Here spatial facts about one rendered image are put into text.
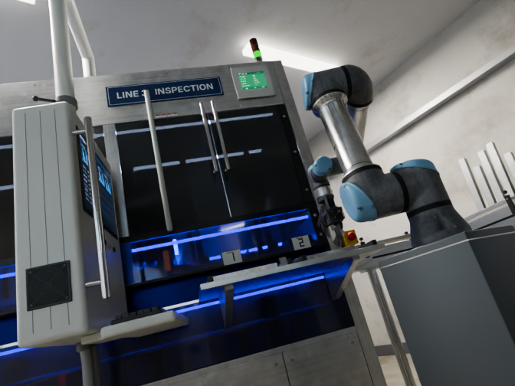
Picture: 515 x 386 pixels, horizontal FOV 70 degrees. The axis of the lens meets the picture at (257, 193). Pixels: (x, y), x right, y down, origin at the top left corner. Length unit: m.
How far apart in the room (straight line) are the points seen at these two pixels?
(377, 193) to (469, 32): 3.59
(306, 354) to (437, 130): 3.19
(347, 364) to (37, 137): 1.48
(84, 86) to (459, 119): 3.46
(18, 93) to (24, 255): 1.15
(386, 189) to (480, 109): 3.28
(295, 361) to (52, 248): 1.06
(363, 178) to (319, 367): 0.98
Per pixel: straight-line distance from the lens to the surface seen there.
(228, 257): 1.71
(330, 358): 1.77
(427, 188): 1.05
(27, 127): 1.40
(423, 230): 1.03
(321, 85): 1.21
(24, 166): 1.34
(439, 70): 4.52
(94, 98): 2.10
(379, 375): 1.85
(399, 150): 4.61
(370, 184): 1.01
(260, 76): 2.17
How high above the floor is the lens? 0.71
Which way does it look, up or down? 19 degrees up
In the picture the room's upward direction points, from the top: 15 degrees counter-clockwise
